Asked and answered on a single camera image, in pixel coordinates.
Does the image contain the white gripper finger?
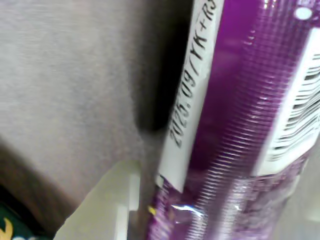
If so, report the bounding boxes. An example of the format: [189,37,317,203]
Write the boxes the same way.
[282,152,320,240]
[54,159,143,240]

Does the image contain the large purple candy bar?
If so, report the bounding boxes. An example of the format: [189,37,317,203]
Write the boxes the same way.
[146,0,320,240]

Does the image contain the green cartoon candy pack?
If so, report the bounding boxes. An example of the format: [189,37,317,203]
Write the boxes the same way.
[0,199,36,240]

